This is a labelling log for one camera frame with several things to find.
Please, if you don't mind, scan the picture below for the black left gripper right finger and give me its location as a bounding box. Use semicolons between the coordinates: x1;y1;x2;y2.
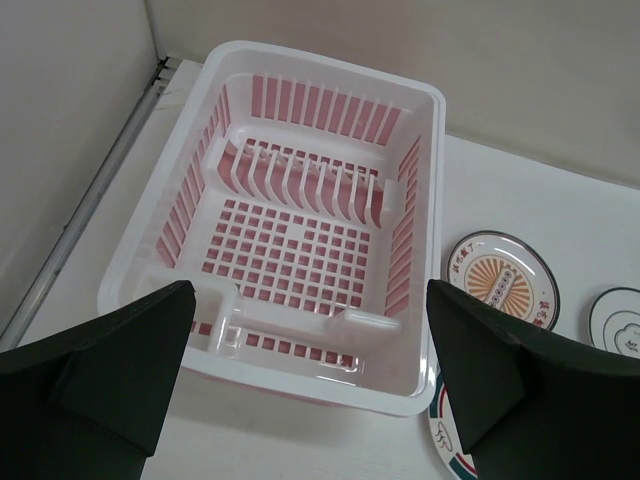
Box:
426;280;639;479

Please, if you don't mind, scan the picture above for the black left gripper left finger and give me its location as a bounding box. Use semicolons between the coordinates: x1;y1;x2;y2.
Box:
1;280;196;479

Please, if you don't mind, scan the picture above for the green red rimmed plate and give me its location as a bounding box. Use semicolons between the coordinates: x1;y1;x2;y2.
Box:
427;373;477;480

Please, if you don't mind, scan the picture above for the white plate grey emblem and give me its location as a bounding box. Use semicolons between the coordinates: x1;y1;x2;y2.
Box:
589;287;640;359

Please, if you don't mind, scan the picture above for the orange sunburst plate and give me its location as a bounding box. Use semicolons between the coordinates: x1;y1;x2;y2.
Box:
445;230;560;331

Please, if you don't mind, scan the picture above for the white pink dish rack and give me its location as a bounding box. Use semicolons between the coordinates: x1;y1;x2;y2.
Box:
97;41;446;417

